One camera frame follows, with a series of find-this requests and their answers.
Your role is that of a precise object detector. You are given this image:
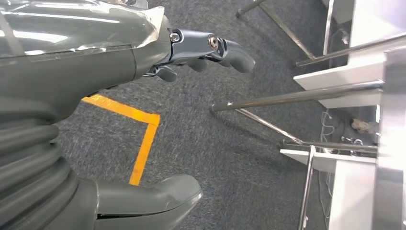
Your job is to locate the beige crumpled rag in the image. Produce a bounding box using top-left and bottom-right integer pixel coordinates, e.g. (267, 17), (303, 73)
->
(350, 118), (372, 134)

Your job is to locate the white desk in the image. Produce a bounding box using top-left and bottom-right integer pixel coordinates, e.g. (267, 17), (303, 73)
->
(281, 148), (378, 230)

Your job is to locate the stainless steel table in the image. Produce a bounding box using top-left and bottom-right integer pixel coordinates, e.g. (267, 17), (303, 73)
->
(235, 0), (406, 68)
(211, 44), (406, 230)

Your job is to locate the white cabinet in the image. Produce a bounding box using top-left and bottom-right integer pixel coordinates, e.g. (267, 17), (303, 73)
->
(293, 0), (406, 109)

